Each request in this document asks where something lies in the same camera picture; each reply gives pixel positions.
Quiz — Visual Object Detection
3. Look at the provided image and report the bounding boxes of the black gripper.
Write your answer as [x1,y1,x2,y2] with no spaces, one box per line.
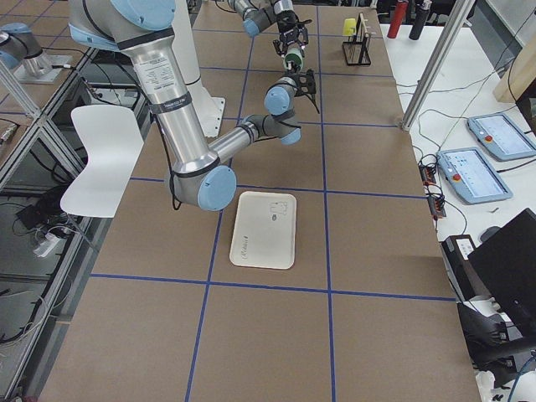
[281,62,306,85]
[272,11,309,58]

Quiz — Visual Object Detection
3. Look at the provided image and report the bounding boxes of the pale green cup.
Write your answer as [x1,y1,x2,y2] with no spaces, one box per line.
[283,48,303,71]

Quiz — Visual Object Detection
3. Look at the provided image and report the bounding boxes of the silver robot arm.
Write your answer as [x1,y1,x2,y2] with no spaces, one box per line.
[226,0,312,58]
[69,1,316,211]

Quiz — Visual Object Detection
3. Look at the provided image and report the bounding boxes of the yellow cup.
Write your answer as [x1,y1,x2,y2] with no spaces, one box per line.
[343,18,358,37]

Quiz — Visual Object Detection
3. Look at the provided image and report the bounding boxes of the cream rabbit tray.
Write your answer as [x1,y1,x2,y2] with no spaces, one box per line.
[229,191,296,270]

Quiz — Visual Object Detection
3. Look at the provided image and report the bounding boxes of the red bottle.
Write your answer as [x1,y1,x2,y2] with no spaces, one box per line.
[387,0,409,39]

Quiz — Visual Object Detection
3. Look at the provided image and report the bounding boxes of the black bottle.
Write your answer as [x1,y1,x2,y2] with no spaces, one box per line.
[409,0,432,40]

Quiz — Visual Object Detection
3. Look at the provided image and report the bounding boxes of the orange black circuit board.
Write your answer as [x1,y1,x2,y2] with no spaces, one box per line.
[418,163,437,187]

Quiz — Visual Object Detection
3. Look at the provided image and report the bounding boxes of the white chair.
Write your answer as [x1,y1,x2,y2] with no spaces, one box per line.
[60,105,143,218]

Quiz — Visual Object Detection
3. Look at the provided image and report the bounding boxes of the near teach pendant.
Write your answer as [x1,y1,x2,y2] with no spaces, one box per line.
[436,147,513,204]

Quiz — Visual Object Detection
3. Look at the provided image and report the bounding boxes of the teach pendant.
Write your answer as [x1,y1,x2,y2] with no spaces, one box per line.
[436,147,513,204]
[467,112,535,162]

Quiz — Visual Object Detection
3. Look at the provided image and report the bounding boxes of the far teach pendant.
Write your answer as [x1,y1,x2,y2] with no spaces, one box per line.
[467,112,535,162]

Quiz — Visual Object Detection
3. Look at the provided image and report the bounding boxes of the black box with label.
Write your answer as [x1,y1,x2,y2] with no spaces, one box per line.
[441,234,491,301]

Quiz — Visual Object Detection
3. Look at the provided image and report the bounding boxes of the black wire cup rack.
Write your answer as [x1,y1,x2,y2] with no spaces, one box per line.
[342,13,371,66]

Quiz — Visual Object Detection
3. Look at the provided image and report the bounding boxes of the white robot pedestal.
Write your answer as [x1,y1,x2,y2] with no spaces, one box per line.
[172,0,225,138]

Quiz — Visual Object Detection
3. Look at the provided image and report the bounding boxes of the aluminium frame post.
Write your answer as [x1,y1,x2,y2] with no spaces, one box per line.
[400,0,475,131]

